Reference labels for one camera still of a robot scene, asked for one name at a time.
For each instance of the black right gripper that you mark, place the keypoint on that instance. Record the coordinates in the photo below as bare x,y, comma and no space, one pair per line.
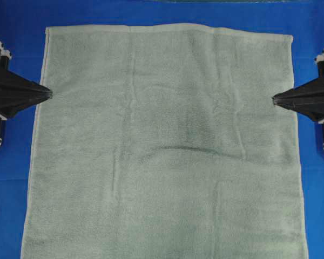
310,89

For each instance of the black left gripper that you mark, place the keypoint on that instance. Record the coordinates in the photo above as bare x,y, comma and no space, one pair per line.
11,105

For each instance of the sage green bath towel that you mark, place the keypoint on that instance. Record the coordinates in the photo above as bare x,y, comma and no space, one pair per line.
163,142

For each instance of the blue table cloth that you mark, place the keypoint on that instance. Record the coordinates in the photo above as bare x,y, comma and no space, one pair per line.
22,31

